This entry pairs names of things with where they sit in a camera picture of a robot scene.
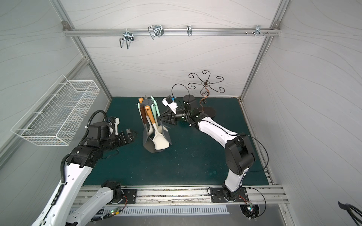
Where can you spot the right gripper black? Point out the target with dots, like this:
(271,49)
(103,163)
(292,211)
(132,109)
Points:
(172,116)

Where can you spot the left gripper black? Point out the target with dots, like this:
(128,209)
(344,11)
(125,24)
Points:
(127,136)

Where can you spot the grey spatula mint handle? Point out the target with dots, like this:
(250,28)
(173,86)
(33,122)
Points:
(156,113)

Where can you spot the white spatula light wood handle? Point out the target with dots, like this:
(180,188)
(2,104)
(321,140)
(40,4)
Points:
(159,140)

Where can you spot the cream spatula mint handle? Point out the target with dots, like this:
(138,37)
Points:
(138,105)

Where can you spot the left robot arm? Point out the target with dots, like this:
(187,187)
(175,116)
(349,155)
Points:
(102,135)

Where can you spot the grey utensil rack stand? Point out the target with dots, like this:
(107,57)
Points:
(148,143)

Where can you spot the brown metal scroll stand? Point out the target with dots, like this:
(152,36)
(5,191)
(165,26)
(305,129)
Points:
(205,90)

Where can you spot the small metal hook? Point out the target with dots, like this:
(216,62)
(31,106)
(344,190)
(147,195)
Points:
(189,30)

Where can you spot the metal double hook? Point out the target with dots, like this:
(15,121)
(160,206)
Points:
(126,40)

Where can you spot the white vent strip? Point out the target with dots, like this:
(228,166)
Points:
(183,210)

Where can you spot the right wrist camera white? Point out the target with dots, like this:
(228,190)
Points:
(169,102)

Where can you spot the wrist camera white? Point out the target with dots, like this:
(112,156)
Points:
(116,122)
(169,102)

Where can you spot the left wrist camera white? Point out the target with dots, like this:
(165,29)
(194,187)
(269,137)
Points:
(116,122)

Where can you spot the white wire basket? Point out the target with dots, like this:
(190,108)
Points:
(55,118)

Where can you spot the metal wire hook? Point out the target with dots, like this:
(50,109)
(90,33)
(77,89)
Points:
(156,31)

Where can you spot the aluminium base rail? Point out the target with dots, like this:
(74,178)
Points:
(199,195)

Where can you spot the metal bracket hook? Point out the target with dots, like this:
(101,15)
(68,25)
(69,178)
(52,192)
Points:
(257,32)

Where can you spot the aluminium top rail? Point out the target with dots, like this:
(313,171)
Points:
(169,32)

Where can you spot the black cable bundle corner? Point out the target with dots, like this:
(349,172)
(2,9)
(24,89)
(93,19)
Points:
(353,211)

